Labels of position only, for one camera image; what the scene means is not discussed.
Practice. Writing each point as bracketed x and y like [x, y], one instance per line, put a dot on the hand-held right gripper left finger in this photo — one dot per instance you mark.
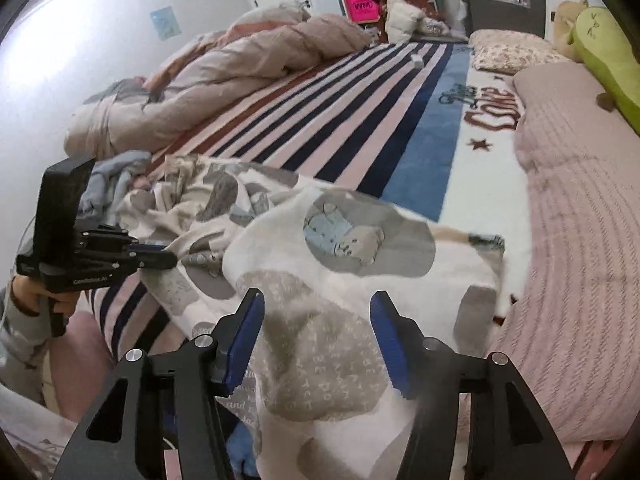
[245, 345]

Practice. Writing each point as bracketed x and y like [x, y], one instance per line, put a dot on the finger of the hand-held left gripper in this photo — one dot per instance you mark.
[147, 248]
[157, 261]

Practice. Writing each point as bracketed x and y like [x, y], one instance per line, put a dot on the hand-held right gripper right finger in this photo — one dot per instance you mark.
[392, 350]

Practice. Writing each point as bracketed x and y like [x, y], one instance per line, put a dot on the cream bear-print blanket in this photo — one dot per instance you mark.
[325, 270]

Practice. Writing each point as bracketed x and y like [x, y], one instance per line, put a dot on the person's left forearm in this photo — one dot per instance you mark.
[20, 345]

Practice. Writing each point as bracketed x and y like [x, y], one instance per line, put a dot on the person's left hand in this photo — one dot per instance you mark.
[22, 292]

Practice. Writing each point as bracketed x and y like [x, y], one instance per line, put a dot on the light blue cloth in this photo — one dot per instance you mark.
[112, 180]

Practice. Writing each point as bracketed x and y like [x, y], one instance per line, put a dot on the person's pink-clothed leg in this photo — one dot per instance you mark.
[80, 365]

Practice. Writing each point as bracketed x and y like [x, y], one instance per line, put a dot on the beige comforter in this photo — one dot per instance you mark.
[210, 75]

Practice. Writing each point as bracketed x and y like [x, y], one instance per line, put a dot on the pink quilted blanket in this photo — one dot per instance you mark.
[575, 220]

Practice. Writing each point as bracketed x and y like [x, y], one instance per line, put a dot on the striped printed blanket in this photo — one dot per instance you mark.
[350, 110]

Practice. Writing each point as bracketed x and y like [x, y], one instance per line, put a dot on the small white box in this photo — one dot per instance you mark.
[417, 61]

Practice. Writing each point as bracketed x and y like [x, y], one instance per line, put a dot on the floral pillow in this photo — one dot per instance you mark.
[510, 52]

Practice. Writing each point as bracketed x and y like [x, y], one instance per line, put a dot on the pink bag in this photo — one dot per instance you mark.
[360, 5]

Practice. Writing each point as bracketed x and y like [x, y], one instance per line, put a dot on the white padded jacket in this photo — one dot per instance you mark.
[400, 22]

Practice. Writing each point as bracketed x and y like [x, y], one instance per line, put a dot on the dark dresser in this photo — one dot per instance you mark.
[505, 17]

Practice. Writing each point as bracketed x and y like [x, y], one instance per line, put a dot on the green avocado plush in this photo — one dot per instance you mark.
[610, 55]

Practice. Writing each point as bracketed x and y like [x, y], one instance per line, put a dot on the tan plush toy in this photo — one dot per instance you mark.
[567, 25]

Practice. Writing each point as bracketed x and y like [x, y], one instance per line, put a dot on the wall poster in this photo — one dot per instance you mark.
[165, 22]

